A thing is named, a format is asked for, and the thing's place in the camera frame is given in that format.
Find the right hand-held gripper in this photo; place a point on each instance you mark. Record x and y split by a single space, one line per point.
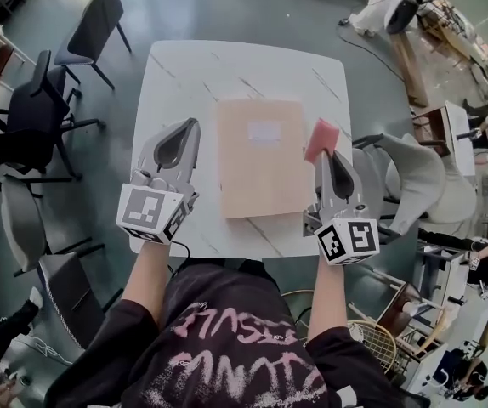
359 238

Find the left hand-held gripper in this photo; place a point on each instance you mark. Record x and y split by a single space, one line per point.
144 206

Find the pink sponge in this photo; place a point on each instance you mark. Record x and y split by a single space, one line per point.
322 138

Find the beige folder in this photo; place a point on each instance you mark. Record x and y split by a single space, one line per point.
261 177

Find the person's left forearm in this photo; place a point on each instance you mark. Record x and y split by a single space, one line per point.
146 283

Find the person's right forearm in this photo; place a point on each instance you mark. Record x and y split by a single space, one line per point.
331 300

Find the grey upholstered armchair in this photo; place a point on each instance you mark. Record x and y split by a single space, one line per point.
418 172

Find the light grey shell chair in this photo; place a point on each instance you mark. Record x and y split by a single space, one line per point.
461 194

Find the white top wooden table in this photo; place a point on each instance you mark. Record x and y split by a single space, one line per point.
456 134

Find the wooden plank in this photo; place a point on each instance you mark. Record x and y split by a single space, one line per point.
412 70

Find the brown wooden stool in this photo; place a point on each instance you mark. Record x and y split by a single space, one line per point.
397 313

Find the black office chair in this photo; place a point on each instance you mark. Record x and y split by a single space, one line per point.
31 109

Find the grey fabric chair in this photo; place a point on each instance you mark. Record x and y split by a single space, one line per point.
95 19

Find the yellow rattan chair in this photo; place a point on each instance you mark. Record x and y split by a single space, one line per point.
380 342

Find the dark chair with checkered edge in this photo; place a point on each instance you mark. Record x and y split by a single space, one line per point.
69 287

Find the white robot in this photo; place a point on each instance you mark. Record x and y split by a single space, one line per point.
371 15

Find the person's black printed shirt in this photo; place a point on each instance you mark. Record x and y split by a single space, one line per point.
227 355

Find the white metal frame table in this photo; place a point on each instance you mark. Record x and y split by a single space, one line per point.
452 270

